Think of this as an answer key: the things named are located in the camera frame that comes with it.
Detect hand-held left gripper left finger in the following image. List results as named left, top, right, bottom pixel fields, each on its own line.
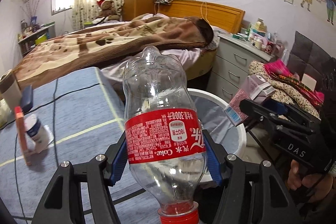
left=31, top=130, right=129, bottom=224

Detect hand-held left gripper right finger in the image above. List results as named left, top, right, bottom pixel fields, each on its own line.
left=201, top=129, right=299, bottom=224

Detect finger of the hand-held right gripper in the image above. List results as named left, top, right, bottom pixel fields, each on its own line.
left=265, top=99, right=320, bottom=128
left=240, top=99, right=315, bottom=136

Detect pink patterned milk carton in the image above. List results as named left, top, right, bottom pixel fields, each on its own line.
left=224, top=74, right=277, bottom=126

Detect white round trash bin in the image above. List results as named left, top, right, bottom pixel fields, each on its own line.
left=188, top=88, right=248, bottom=184

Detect clear plastic bottle red cap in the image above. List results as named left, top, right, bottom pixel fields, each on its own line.
left=123, top=46, right=208, bottom=224

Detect person's right hand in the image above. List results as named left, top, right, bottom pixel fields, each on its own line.
left=287, top=158, right=336, bottom=198

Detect floral cloth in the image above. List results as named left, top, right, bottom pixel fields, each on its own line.
left=248, top=60, right=321, bottom=117

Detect pink striped cloth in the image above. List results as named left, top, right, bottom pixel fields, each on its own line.
left=264, top=59, right=325, bottom=104

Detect grey drawer dresser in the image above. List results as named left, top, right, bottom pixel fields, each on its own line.
left=211, top=34, right=277, bottom=107

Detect dark grey padded panel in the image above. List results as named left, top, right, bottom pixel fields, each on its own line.
left=287, top=30, right=332, bottom=91

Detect cluster of medicine boxes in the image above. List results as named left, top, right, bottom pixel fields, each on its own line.
left=231, top=18, right=290, bottom=57

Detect white can blue label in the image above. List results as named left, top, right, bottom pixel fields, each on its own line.
left=25, top=114, right=52, bottom=154

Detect pale pink bed sheet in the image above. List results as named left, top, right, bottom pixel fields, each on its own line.
left=101, top=49, right=203, bottom=86

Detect red medicine box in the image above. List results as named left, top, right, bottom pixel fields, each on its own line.
left=14, top=106, right=34, bottom=167

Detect dark blue box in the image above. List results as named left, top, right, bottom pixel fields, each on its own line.
left=20, top=85, right=34, bottom=111

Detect wooden bed headboard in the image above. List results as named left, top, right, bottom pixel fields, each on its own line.
left=157, top=0, right=246, bottom=33

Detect brown paw print blanket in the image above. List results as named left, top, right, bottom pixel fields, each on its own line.
left=14, top=14, right=215, bottom=88

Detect white and brown thermos cup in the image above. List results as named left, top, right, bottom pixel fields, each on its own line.
left=0, top=69, right=23, bottom=109

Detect cluttered side desk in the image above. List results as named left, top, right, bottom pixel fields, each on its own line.
left=17, top=22, right=57, bottom=57

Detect brown teddy bear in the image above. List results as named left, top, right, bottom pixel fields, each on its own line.
left=96, top=0, right=119, bottom=21

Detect dried branches in vase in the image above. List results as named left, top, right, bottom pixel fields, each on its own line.
left=22, top=0, right=43, bottom=20

